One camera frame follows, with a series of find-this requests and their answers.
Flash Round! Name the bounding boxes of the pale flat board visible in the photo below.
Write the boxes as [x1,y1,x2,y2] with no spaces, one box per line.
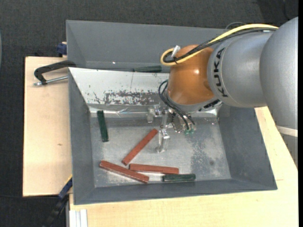
[22,56,73,197]

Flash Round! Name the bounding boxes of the grey metal bin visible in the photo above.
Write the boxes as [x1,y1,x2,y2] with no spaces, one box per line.
[65,19,278,205]

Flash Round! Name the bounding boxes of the dark green flat block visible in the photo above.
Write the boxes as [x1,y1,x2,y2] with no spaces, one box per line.
[161,173,196,183]
[96,110,109,143]

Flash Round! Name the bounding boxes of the red-brown flat block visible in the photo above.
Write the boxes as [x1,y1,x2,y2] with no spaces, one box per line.
[98,160,150,184]
[128,163,180,175]
[121,128,159,166]

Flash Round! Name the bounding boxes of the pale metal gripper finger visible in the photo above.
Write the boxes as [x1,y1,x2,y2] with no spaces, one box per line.
[155,129,171,154]
[146,105,156,124]

